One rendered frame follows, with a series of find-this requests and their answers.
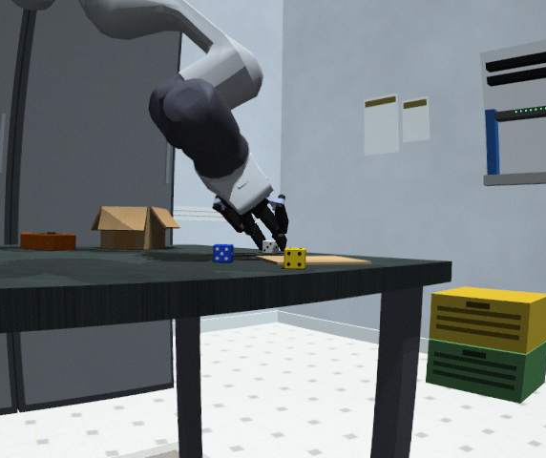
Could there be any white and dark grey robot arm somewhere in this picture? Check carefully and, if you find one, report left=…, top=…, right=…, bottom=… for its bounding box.
left=78, top=0, right=273, bottom=215

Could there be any orange rectangular block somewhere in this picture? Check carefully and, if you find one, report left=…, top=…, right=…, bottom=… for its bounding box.
left=20, top=232, right=76, bottom=251

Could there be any tan square mat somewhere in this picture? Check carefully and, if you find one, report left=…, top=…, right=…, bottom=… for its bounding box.
left=255, top=256, right=371, bottom=265

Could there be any yellow die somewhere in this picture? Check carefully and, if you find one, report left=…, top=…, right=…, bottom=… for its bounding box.
left=283, top=248, right=306, bottom=269

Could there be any white die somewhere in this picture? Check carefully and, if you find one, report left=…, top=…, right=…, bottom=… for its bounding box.
left=262, top=240, right=279, bottom=254

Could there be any blue die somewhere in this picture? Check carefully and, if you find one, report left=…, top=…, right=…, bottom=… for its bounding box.
left=213, top=244, right=234, bottom=263

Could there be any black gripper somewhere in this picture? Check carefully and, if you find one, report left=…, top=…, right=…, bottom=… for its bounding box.
left=213, top=195, right=289, bottom=252

